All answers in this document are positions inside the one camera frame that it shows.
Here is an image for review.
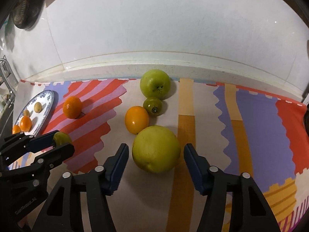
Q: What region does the copper strainer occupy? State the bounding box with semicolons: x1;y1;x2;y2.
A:
12;0;31;26

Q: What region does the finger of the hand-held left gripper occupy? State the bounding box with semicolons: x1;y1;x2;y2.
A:
0;130;59;163
5;143;75;189

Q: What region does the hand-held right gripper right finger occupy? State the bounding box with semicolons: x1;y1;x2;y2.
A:
183;143;282;232

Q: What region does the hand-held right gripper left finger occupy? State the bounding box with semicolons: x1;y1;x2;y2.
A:
36;143;129;232

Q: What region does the colourful patterned tablecloth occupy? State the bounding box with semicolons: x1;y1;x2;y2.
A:
10;77;309;232

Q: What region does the blue rimmed white plate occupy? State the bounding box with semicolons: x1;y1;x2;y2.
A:
13;90;55;138

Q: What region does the green apple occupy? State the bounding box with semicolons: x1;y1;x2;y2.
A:
140;69;171;100
132;125;181;174

